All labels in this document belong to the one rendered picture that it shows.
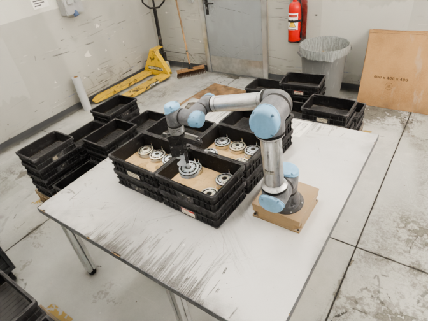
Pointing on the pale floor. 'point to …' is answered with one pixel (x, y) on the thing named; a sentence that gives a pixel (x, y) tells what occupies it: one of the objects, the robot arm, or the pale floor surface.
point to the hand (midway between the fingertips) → (188, 164)
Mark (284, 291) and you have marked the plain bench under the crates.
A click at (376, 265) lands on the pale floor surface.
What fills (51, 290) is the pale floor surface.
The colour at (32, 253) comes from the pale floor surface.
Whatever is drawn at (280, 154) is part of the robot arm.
